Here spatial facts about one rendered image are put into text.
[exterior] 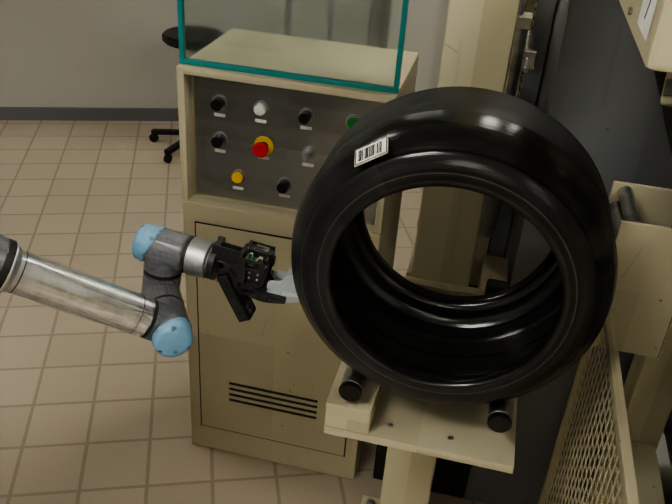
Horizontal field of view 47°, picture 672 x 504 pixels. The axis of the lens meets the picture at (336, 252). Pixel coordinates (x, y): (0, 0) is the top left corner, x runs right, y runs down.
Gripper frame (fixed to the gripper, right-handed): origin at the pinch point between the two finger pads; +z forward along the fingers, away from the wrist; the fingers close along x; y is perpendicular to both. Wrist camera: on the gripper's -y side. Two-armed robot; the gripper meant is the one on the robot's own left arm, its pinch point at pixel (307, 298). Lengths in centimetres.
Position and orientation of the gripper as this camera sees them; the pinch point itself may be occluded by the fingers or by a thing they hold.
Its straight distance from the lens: 149.3
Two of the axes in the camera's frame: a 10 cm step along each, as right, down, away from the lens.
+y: 1.8, -8.3, -5.2
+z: 9.6, 2.8, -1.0
